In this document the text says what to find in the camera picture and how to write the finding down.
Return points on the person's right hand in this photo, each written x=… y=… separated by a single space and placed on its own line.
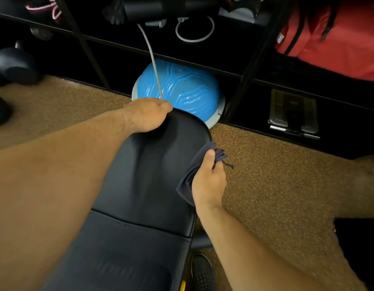
x=208 y=187

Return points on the person's left hand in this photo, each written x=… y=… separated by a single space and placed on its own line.
x=147 y=115

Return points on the dark grey cleaning cloth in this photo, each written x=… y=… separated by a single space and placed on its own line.
x=187 y=181

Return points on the black padded workout bench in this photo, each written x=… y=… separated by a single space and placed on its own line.
x=150 y=178

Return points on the person's right forearm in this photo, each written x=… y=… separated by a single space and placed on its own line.
x=247 y=257

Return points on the person's left forearm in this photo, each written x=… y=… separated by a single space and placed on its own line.
x=53 y=184

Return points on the person's black shorts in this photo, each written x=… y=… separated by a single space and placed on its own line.
x=359 y=254

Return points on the blue balance trainer dome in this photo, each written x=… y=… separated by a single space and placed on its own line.
x=187 y=87

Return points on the small silver clip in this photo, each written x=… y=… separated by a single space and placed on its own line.
x=155 y=23

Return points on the black foam roller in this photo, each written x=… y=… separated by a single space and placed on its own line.
x=162 y=9

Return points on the black storage shelf rack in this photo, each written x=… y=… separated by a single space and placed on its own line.
x=249 y=72

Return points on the dark round weight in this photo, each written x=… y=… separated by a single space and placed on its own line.
x=41 y=33

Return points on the black and white pouch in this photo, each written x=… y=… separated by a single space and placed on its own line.
x=238 y=16

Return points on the pink band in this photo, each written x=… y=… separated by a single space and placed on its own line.
x=38 y=7

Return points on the red bag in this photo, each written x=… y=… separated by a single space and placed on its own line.
x=341 y=42

